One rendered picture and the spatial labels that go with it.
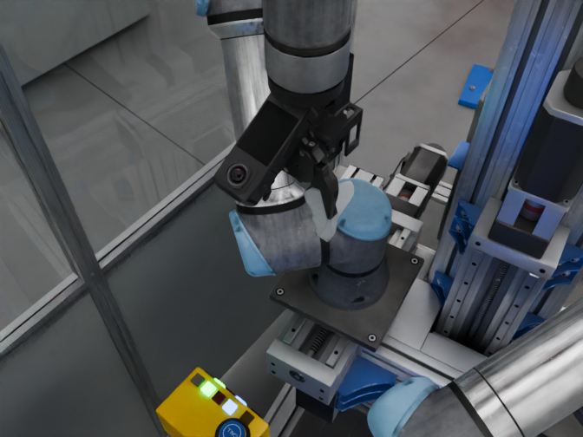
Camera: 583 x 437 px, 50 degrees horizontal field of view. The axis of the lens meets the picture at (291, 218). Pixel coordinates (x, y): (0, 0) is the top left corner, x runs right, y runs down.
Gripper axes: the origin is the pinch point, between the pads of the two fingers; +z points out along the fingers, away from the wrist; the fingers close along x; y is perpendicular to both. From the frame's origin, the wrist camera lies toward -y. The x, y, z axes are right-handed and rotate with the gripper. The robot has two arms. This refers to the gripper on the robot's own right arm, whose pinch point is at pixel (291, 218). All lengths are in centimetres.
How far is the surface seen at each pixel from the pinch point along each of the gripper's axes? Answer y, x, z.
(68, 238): -9, 45, 34
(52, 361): -22, 45, 63
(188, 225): 18, 45, 58
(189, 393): -13.9, 10.1, 40.8
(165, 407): -18.0, 11.4, 40.8
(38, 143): -6.4, 45.0, 11.7
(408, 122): 169, 67, 148
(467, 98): 198, 53, 145
